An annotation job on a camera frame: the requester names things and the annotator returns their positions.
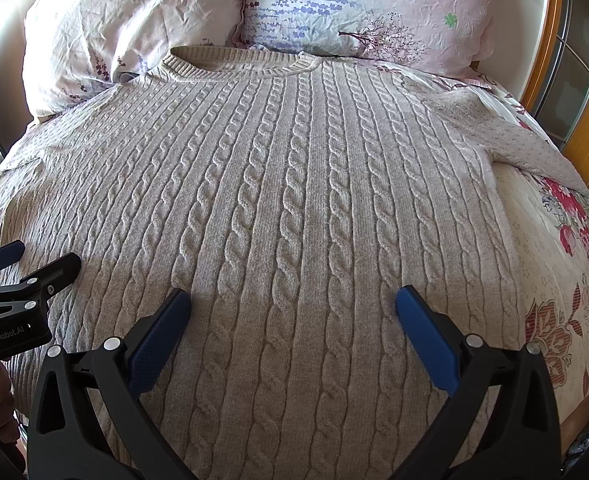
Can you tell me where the person's left hand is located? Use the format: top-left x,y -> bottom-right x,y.
0,362 -> 20,444

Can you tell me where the beige cable-knit sweater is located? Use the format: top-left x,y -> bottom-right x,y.
0,44 -> 589,480

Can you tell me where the floral bed sheet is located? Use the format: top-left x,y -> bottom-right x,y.
0,56 -> 589,426

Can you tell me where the pink lavender right pillow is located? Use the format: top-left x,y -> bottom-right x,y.
240,0 -> 495,79

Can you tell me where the pink floral left pillow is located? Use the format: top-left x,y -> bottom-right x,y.
22,0 -> 242,119

